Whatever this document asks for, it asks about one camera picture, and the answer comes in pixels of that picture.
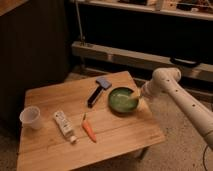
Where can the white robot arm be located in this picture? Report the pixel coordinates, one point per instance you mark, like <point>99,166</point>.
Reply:
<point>166,80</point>

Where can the black handle on shelf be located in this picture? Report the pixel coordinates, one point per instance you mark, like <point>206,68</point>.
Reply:
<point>190,64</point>

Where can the green ceramic bowl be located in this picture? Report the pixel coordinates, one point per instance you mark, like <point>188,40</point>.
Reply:
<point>120,100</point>

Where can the wooden table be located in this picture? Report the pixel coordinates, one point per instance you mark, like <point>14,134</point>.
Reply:
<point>47,150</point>

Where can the orange carrot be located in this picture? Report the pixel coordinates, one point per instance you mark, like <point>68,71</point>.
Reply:
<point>88,129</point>

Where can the metal shelf rail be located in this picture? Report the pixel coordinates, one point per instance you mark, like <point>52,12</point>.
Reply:
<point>138,60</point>

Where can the metal vertical pole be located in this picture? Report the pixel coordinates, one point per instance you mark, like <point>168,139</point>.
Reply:
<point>82,38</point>

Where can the white plastic cup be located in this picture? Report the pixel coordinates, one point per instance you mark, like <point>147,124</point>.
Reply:
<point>31,117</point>

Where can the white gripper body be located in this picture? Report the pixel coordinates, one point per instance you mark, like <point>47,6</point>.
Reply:
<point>137,94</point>

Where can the white tube of cream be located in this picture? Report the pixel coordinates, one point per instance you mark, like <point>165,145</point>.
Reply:
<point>65,126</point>

